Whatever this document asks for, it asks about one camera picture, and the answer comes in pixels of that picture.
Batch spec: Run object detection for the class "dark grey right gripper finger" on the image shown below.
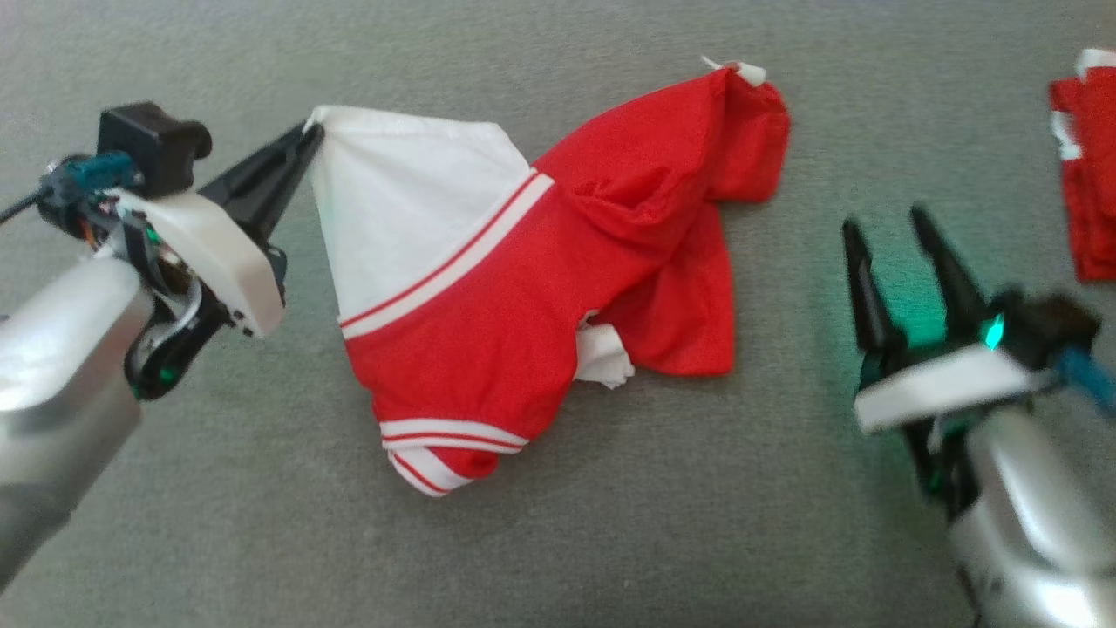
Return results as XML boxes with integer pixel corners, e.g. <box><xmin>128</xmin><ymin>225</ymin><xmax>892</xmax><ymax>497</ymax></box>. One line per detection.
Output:
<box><xmin>909</xmin><ymin>205</ymin><xmax>992</xmax><ymax>343</ymax></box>
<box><xmin>840</xmin><ymin>218</ymin><xmax>901</xmax><ymax>352</ymax></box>

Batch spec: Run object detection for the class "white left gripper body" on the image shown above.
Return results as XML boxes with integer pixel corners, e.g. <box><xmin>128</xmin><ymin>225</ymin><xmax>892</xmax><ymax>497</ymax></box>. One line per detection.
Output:
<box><xmin>112</xmin><ymin>188</ymin><xmax>289</xmax><ymax>402</ymax></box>

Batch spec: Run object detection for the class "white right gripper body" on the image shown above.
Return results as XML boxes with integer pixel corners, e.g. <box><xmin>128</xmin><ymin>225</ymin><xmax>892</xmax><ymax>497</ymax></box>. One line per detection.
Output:
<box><xmin>854</xmin><ymin>312</ymin><xmax>1058</xmax><ymax>521</ymax></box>

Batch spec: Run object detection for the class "red and white garment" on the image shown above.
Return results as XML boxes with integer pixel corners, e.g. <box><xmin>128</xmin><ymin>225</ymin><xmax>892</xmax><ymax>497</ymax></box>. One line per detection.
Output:
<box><xmin>305</xmin><ymin>57</ymin><xmax>793</xmax><ymax>499</ymax></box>

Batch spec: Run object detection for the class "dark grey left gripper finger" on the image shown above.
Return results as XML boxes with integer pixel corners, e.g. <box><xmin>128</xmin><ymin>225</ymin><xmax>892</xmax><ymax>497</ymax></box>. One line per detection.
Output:
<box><xmin>228</xmin><ymin>133</ymin><xmax>326</xmax><ymax>248</ymax></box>
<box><xmin>199</xmin><ymin>122</ymin><xmax>323</xmax><ymax>219</ymax></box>

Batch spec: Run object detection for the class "folded red garment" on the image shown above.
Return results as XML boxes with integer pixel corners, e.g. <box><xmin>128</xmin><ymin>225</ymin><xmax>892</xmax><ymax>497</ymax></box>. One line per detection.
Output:
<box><xmin>1048</xmin><ymin>48</ymin><xmax>1116</xmax><ymax>283</ymax></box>

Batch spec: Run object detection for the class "grey sofa seat cushion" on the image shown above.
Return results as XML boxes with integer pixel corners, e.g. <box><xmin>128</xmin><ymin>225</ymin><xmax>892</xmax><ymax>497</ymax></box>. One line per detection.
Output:
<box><xmin>0</xmin><ymin>0</ymin><xmax>1116</xmax><ymax>628</ymax></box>

